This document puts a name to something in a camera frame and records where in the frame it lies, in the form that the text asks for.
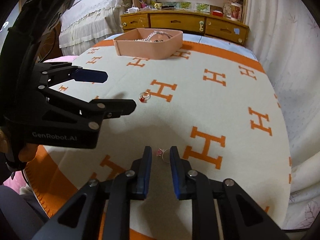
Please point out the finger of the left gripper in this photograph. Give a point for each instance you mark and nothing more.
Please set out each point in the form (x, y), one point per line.
(53, 73)
(110, 107)

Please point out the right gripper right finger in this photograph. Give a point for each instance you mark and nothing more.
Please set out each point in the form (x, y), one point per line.
(220, 209)

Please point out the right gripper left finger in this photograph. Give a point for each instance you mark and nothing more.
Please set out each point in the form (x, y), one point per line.
(101, 209)

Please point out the white band watch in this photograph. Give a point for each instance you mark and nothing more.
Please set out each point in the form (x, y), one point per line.
(158, 36)

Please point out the pink jewelry tray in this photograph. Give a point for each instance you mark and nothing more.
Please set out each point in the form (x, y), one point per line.
(133, 43)

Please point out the left hand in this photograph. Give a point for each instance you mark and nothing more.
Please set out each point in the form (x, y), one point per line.
(25, 155)

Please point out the white lace covered furniture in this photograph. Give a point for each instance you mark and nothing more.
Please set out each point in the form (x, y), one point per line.
(88, 22)

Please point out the orange H pattern blanket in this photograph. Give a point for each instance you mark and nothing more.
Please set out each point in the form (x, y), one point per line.
(217, 107)

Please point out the wooden desk with drawers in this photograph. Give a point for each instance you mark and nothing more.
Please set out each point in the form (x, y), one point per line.
(224, 19)

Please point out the white curtain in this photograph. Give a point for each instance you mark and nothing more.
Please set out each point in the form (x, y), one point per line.
(284, 37)

